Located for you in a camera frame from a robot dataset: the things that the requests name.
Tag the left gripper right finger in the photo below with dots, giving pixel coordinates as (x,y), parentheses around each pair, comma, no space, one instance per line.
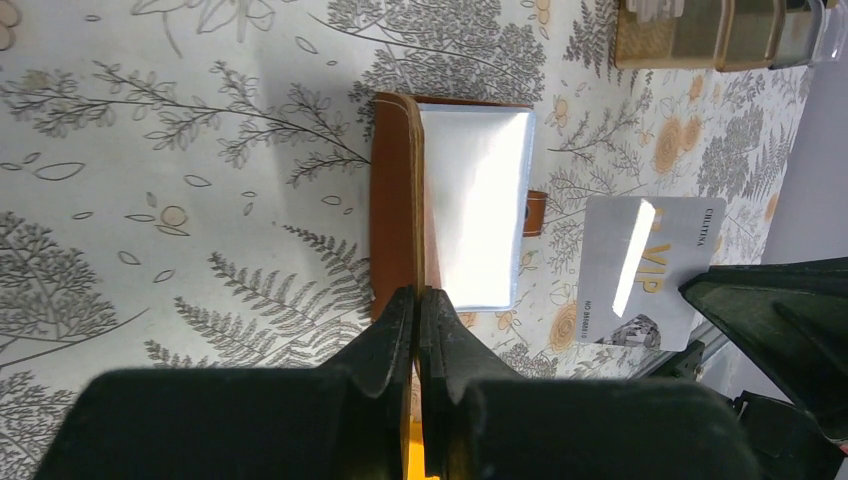
(450,357)

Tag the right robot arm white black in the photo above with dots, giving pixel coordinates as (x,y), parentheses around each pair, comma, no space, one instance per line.
(785,440)

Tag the silver VIP credit card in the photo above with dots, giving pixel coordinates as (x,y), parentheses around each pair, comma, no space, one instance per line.
(636,254)

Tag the floral patterned table mat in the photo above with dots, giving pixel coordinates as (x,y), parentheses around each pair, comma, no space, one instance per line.
(185,183)

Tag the brown leather card holder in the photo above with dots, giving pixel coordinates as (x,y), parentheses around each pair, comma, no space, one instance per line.
(449,198)

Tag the white card stack in organizer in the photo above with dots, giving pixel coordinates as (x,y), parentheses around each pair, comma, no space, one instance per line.
(655,10)

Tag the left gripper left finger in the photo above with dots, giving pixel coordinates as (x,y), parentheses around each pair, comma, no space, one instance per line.
(372,433)

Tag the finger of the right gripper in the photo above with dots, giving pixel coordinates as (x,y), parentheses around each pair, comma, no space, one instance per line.
(790,320)

